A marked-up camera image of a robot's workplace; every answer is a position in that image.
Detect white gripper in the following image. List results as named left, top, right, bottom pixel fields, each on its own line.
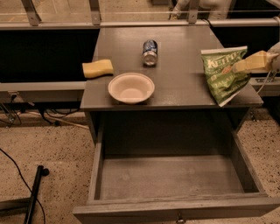
left=232, top=42, right=280, bottom=74

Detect metal drawer knob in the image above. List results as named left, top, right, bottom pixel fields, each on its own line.
left=176, top=213, right=186, bottom=224

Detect open grey wooden drawer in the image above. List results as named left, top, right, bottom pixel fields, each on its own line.
left=73, top=131, right=279, bottom=224

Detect tangled black cables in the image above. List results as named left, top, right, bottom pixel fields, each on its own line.
left=0, top=92, right=81, bottom=128

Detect white cable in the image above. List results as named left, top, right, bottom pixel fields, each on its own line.
left=256, top=16, right=280, bottom=95

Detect grey metal railing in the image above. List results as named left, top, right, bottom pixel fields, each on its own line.
left=0, top=0, right=280, bottom=30

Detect green jalapeno chip bag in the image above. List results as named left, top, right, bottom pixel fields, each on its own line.
left=200, top=46, right=250, bottom=107

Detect black stand leg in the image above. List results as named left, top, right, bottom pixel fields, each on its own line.
left=0, top=165, right=49, bottom=224

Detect blue soda can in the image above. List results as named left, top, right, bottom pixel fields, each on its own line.
left=142, top=39, right=158, bottom=66

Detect grey wooden cabinet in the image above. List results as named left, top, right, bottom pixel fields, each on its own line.
left=81, top=25, right=263, bottom=146

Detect white paper bowl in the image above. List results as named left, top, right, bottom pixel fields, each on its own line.
left=108, top=73, right=155, bottom=104

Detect black floor cable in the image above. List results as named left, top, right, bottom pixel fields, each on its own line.
left=0, top=148, right=46, bottom=224

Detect yellow sponge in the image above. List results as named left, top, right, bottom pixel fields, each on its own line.
left=82, top=59, right=114, bottom=79

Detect grey metal shelf beam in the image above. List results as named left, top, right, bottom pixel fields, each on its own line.
left=0, top=81, right=86, bottom=102

